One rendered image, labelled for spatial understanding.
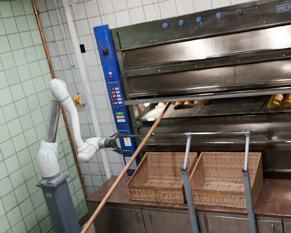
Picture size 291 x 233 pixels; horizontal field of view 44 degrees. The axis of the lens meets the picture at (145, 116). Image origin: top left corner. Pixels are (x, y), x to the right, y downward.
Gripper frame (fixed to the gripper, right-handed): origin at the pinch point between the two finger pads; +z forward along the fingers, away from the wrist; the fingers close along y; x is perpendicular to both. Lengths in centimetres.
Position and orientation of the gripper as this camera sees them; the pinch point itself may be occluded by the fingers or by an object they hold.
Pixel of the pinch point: (127, 143)
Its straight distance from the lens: 302.4
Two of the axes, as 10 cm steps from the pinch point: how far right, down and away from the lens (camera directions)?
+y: 1.9, 9.4, 2.6
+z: 8.7, -0.4, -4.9
